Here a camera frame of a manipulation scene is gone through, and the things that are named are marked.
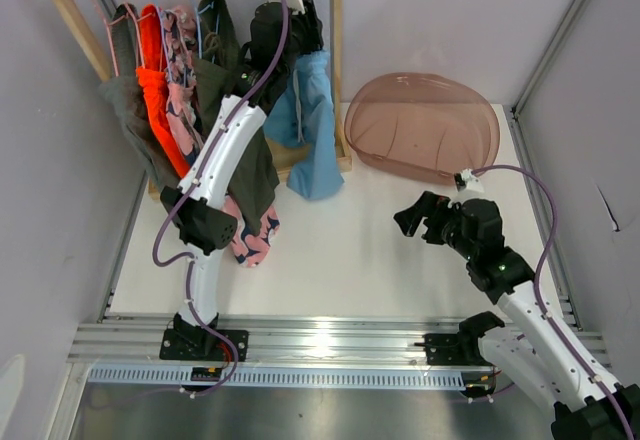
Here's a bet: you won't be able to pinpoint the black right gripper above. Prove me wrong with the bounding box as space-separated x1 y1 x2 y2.
393 191 477 261

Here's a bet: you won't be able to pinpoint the dark olive green shorts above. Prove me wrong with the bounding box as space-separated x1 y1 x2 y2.
193 0 279 236

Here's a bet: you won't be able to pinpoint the blue hanger of olive shorts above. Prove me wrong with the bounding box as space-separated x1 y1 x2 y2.
189 0 216 58

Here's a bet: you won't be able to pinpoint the light blue shorts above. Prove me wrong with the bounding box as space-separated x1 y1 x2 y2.
264 50 344 200

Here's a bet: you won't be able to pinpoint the bright orange shorts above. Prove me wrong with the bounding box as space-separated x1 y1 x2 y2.
136 4 189 179

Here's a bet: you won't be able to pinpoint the grey shorts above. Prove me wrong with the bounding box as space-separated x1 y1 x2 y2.
99 4 179 191

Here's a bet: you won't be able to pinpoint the pink navy patterned shorts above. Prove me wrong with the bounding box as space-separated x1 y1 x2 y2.
163 6 280 267

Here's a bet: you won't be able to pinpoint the blue hanger of patterned shorts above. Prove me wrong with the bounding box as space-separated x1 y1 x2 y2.
141 0 173 85

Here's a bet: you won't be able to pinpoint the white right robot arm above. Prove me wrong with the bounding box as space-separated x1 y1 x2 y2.
393 191 639 439

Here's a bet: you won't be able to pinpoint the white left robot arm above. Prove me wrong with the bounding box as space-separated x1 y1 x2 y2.
160 0 323 360

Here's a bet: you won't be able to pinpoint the brown translucent plastic basket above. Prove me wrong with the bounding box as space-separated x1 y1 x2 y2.
344 72 500 185

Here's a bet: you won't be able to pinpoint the wooden clothes rack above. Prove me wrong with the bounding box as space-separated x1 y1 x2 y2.
37 0 353 196

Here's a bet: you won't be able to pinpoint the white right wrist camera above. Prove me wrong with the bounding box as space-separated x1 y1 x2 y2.
454 169 485 194

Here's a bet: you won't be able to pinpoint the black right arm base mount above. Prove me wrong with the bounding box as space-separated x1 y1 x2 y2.
414 311 505 366

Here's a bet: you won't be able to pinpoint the slotted grey cable duct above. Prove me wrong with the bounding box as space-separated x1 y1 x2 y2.
87 363 489 391

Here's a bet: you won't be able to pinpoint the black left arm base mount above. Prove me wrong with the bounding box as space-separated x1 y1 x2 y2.
159 313 249 362

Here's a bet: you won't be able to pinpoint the aluminium mounting rail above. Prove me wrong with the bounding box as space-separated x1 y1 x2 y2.
67 315 460 369

